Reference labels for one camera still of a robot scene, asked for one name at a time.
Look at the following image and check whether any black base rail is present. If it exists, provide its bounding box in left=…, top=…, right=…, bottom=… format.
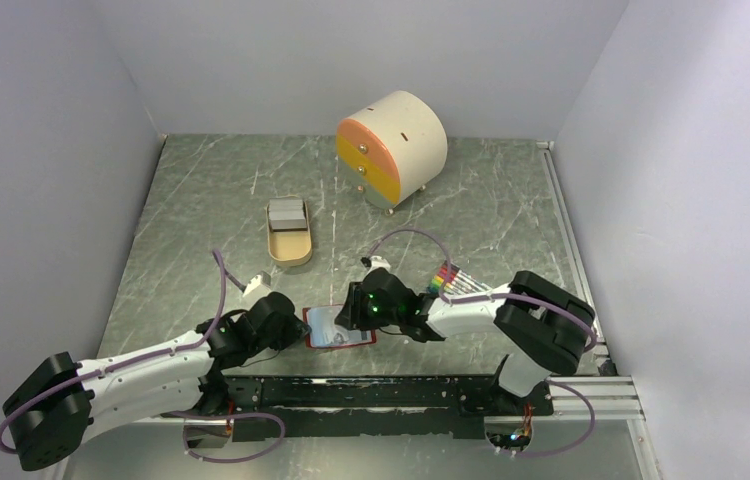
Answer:
left=190, top=374, right=554, bottom=441

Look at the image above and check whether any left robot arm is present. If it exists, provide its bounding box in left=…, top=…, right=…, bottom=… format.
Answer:
left=0, top=292, right=309, bottom=472

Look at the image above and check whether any red leather card holder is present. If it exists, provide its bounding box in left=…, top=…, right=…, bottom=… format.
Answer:
left=302, top=304, right=378, bottom=350

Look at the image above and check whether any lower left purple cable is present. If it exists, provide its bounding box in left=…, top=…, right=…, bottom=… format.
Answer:
left=169, top=410, right=286, bottom=464

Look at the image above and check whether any cream drawer cabinet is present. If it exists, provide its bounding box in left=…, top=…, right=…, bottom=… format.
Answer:
left=335, top=90, right=448, bottom=213

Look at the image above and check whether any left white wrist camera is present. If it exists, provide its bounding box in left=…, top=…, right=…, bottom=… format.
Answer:
left=242, top=271, right=272, bottom=302

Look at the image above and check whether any pack of coloured markers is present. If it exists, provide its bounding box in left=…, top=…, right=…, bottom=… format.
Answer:
left=427, top=262, right=491, bottom=295

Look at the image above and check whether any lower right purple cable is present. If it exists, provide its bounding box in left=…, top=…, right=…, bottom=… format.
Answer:
left=494, top=380, right=599, bottom=460

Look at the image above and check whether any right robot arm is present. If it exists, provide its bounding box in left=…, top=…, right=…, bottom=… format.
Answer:
left=335, top=267, right=597, bottom=414

